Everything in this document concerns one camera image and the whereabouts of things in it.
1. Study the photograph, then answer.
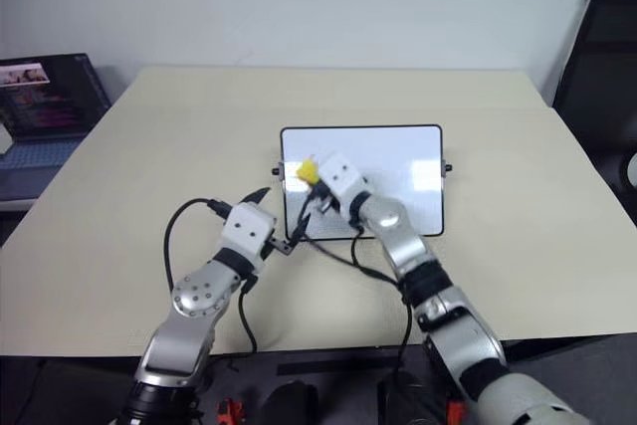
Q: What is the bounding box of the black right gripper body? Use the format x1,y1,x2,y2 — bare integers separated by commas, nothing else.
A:
305,180,341,218

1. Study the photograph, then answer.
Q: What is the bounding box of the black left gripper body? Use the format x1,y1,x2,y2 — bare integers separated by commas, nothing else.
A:
259,237,295,263

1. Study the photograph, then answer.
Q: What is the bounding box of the yellow eraser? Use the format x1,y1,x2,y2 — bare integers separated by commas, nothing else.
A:
296,155,322,184

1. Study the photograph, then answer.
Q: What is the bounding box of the black-framed small whiteboard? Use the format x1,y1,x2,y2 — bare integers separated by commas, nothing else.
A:
271,123,454,239

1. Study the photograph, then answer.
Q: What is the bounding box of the dark rounded shape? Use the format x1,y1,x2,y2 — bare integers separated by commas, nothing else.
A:
258,379,320,425

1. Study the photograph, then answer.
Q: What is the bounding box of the orange and black clamp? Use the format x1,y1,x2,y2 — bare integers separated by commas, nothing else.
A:
445,384,468,425
214,384,248,425

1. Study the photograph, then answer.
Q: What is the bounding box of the open laptop with lit screen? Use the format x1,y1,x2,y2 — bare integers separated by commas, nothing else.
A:
0,52,111,203

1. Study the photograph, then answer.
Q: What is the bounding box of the black chair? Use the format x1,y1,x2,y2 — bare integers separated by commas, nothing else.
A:
551,0,637,197

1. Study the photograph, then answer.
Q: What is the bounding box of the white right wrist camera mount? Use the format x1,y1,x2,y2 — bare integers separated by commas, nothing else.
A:
317,149,372,208

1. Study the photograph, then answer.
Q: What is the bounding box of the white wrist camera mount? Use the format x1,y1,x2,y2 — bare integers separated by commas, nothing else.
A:
317,149,372,208
220,202,279,261

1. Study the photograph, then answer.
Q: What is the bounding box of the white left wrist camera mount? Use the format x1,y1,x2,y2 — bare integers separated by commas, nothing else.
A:
220,202,279,261

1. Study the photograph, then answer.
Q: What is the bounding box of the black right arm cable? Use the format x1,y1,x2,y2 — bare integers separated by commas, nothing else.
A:
296,195,415,396

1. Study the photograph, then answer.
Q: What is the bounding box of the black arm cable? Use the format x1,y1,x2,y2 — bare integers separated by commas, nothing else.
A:
296,195,415,396
162,198,260,352

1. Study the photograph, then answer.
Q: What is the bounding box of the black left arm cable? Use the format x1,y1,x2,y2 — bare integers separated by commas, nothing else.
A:
162,198,260,352

